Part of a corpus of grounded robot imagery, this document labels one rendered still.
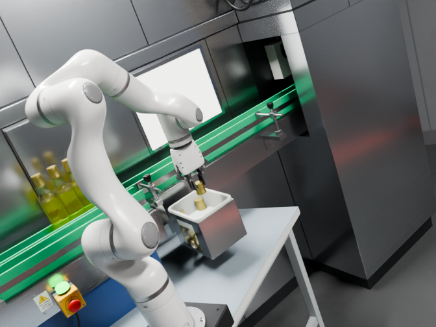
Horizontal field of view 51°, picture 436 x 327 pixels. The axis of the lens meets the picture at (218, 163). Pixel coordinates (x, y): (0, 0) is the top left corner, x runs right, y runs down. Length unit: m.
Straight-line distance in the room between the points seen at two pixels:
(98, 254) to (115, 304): 0.49
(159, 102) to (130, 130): 0.51
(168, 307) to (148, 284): 0.10
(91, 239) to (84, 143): 0.27
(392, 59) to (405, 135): 0.41
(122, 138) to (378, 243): 1.43
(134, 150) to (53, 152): 0.33
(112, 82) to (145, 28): 0.71
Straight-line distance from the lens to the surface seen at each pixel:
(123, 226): 1.18
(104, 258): 1.28
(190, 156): 1.56
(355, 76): 2.25
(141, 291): 1.30
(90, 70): 1.27
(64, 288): 1.56
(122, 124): 1.89
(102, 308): 1.73
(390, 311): 2.50
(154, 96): 1.42
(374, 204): 2.45
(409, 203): 2.71
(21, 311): 1.62
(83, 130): 1.15
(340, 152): 2.19
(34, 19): 1.84
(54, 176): 1.67
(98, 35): 1.91
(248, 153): 2.01
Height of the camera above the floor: 1.70
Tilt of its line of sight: 20 degrees down
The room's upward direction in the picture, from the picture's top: 21 degrees counter-clockwise
